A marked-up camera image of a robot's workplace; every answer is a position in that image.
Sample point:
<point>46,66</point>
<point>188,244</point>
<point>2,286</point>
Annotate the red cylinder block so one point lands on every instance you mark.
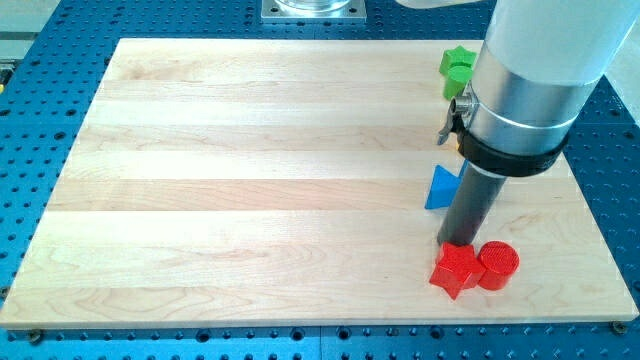
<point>500,261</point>

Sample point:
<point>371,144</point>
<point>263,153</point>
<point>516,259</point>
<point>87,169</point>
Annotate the wooden board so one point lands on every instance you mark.
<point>232,183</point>

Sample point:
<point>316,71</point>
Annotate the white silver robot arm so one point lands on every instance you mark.
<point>539,62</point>

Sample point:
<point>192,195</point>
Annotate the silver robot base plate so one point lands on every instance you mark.
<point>308,10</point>

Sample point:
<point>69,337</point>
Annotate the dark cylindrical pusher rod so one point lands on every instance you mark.
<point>470,206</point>

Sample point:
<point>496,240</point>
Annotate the green cylinder block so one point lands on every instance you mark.
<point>456,79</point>

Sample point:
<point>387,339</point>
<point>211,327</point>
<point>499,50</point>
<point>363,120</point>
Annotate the blue triangle block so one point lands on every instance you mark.
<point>444,186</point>

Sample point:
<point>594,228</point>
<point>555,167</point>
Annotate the green star block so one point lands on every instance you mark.
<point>456,57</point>

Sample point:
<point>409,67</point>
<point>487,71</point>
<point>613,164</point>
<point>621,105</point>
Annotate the red star block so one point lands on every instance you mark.
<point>456,269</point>

